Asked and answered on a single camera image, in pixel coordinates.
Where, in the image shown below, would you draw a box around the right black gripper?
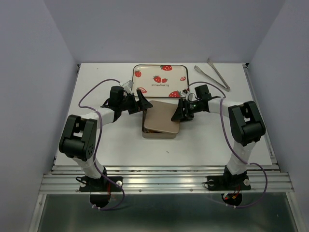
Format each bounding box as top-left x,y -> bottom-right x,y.
170,98 -> 201,122

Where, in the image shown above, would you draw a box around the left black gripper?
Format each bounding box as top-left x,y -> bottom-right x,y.
119,89 -> 153,115

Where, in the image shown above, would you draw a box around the brown tin lid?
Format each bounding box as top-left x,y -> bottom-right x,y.
143,101 -> 180,135

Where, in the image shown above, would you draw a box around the metal tongs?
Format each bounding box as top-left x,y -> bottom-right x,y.
194,57 -> 231,92

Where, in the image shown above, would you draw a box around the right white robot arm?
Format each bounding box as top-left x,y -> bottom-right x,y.
171,81 -> 266,189

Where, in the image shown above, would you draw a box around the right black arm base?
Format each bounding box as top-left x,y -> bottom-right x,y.
204,166 -> 251,191

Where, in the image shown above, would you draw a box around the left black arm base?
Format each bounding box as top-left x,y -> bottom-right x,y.
75,165 -> 123,192

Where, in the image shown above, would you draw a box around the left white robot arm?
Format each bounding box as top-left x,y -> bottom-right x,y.
58,86 -> 153,190

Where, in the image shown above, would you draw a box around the strawberry print tray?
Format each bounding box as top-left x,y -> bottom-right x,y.
132,64 -> 188,98

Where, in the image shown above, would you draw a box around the brown square tin box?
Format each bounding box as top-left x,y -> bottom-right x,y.
141,109 -> 180,139

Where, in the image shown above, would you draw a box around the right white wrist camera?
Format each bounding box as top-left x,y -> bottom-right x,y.
183,89 -> 195,102

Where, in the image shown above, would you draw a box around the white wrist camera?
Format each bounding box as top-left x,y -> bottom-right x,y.
183,89 -> 195,102
119,80 -> 134,94

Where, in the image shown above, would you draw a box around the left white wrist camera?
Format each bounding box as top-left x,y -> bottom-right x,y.
119,80 -> 134,94

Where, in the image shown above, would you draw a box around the aluminium mounting rail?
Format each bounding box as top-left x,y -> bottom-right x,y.
39,164 -> 294,195

